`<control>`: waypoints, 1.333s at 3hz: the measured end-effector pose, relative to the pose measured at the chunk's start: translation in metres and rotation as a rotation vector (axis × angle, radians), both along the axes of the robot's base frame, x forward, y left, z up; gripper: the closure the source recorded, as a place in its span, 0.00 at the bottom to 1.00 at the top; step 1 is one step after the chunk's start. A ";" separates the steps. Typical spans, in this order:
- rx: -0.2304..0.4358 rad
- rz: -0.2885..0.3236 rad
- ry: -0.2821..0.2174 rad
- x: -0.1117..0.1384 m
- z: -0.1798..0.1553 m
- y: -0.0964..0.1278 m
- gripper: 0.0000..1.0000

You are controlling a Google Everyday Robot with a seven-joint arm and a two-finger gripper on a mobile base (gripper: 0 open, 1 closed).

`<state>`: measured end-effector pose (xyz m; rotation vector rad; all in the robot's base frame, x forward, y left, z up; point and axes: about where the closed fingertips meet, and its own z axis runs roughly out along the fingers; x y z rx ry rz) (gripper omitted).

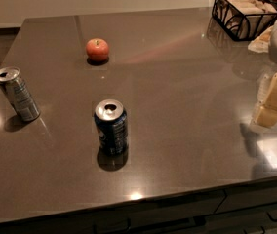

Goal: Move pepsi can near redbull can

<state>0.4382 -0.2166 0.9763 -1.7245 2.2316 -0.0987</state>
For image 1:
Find silver redbull can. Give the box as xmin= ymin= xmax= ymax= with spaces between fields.
xmin=0 ymin=66 xmax=40 ymax=122

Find white napkin stack in basket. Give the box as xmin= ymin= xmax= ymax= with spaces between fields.
xmin=219 ymin=0 xmax=277 ymax=39

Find dark drawer handle left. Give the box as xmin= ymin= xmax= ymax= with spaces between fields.
xmin=93 ymin=218 xmax=131 ymax=234

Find black wire basket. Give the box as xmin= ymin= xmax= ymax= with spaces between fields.
xmin=211 ymin=0 xmax=277 ymax=42

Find crumpled paper beside basket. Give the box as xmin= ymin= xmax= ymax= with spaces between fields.
xmin=248 ymin=26 xmax=272 ymax=53

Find red apple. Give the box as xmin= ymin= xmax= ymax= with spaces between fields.
xmin=85 ymin=38 xmax=109 ymax=62

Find blue pepsi can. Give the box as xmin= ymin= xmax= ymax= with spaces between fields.
xmin=94 ymin=99 xmax=128 ymax=156

